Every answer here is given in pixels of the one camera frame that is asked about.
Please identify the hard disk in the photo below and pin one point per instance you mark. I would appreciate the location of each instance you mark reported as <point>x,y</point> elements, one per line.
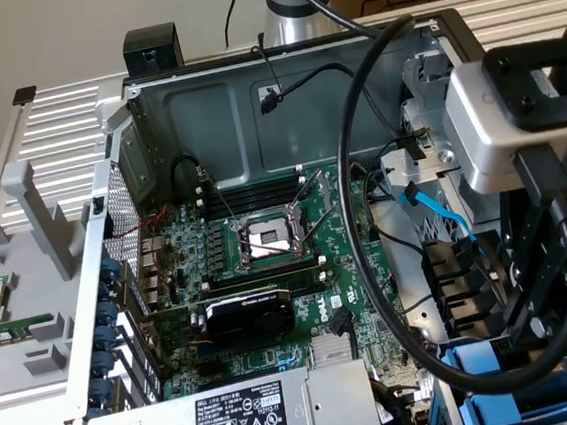
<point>473,360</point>

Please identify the blue disk carrier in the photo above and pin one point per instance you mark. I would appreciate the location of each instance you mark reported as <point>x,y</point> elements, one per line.
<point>493,405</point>

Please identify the white barcode tag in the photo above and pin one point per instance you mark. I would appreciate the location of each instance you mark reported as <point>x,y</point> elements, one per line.
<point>423,390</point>

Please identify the metal drive cage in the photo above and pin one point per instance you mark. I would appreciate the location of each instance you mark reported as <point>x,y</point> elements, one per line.
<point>430,123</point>

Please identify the metal socket cover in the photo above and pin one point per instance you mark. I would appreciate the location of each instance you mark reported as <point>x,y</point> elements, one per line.
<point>312,194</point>

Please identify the silver chipset heatsink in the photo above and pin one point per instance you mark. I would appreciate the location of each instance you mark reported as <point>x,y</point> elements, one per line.
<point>332,351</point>

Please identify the black RAM slot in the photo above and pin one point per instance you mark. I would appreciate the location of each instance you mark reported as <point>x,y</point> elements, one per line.
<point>262,200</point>
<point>305,283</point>
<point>269,272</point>
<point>261,188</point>

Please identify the grey power supply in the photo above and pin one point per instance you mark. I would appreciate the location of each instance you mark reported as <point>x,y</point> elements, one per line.
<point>331,399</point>

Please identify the metal locking lever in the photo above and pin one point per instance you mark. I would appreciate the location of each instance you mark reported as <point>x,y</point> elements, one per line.
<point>220,198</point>
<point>266,245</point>

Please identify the CPU socket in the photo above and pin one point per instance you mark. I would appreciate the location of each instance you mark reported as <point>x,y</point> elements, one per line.
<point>266,236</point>

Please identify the black graphics card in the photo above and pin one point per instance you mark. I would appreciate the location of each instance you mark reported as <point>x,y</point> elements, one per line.
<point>249,321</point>

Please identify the black expansion slot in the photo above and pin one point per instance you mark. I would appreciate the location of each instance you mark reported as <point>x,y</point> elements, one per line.
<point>218,368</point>

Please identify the open PC case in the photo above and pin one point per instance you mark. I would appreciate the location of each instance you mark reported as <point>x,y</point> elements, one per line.
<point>205,129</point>

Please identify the green motherboard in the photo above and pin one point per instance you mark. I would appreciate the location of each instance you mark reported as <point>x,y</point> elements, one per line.
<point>179,227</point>

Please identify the black CPU cooler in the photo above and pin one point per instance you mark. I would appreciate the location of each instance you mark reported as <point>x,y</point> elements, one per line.
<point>153,54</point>

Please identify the dark blue slot latch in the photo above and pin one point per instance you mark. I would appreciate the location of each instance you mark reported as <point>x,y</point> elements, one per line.
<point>109,267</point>
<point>106,313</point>
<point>105,291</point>
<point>106,338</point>
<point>102,391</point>
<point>103,363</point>

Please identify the grey parts rack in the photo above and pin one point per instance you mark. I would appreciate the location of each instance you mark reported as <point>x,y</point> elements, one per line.
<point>31,307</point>

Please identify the green RAM stick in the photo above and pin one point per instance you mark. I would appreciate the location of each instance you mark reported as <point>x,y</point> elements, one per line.
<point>13,326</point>

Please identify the small black table clip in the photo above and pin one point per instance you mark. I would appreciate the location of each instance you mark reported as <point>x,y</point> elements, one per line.
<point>23,95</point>

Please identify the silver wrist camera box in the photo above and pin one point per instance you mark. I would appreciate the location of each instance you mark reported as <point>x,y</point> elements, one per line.
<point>482,133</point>

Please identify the black camera bracket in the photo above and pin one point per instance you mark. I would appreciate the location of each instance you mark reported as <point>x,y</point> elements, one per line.
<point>554,106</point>

